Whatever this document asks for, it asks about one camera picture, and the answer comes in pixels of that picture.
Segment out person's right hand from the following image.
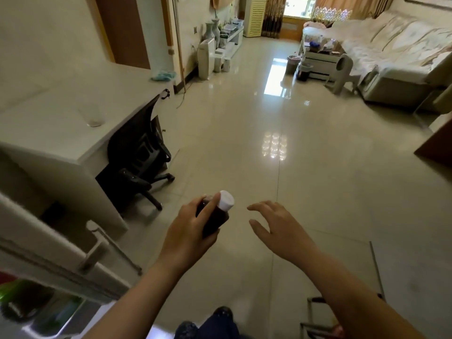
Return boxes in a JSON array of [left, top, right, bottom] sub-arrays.
[[246, 200, 320, 269]]

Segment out person's left hand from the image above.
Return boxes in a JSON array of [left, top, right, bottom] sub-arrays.
[[157, 193, 222, 275]]

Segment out dark bottle with white cap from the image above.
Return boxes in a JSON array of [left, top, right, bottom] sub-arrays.
[[196, 190, 235, 239]]

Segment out person's left forearm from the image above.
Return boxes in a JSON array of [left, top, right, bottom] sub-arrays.
[[83, 257, 188, 339]]

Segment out person's right forearm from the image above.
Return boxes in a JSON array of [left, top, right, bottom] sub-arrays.
[[300, 251, 429, 339]]

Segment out dark blue trousers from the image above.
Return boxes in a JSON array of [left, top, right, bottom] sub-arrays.
[[196, 313, 249, 339]]

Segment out black office chair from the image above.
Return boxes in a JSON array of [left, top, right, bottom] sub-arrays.
[[96, 93, 176, 212]]

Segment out white refrigerator door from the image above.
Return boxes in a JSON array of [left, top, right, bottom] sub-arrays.
[[0, 190, 142, 305]]

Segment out black waste bin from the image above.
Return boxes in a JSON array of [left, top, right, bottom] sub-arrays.
[[297, 63, 314, 82]]

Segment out teal cloth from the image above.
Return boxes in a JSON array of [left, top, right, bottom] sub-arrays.
[[151, 69, 177, 82]]

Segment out clear drinking glass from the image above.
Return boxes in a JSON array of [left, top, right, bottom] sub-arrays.
[[78, 104, 106, 128]]

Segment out white air purifier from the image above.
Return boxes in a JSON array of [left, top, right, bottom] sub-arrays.
[[197, 39, 215, 81]]

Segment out white plastic stool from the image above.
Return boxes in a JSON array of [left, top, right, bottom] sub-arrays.
[[324, 53, 361, 95]]

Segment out white coffee table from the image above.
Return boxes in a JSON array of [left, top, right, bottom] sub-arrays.
[[299, 38, 348, 81]]

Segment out white television cabinet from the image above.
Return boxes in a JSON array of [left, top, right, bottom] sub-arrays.
[[215, 26, 244, 57]]

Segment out wooden stick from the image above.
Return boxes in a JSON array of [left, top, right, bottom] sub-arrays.
[[172, 0, 187, 94]]

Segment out white desk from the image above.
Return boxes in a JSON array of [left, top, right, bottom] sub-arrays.
[[0, 61, 175, 240]]

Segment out brown wooden furniture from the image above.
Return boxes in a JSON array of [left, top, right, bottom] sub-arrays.
[[414, 112, 452, 170]]

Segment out green bottle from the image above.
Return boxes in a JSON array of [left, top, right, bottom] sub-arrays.
[[0, 279, 82, 323]]

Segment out grey ceramic vase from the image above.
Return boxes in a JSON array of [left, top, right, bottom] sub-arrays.
[[203, 18, 222, 47]]

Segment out white standing air conditioner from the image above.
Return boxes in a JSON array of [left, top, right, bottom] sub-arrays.
[[243, 0, 267, 38]]

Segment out brown patterned curtain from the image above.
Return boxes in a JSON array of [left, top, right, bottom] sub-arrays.
[[261, 0, 287, 31]]

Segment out white covered sofa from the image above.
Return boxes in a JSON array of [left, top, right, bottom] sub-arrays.
[[327, 10, 452, 107]]

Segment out brown wooden door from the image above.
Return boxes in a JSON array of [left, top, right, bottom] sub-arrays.
[[94, 0, 151, 70]]

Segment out gold decorative screen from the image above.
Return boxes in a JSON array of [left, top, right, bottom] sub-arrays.
[[310, 6, 354, 22]]

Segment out beige curtain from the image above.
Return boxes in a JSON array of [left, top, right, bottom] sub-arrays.
[[314, 0, 397, 20]]

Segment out metal frame stool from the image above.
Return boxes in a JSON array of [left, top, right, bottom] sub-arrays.
[[299, 241, 386, 339]]

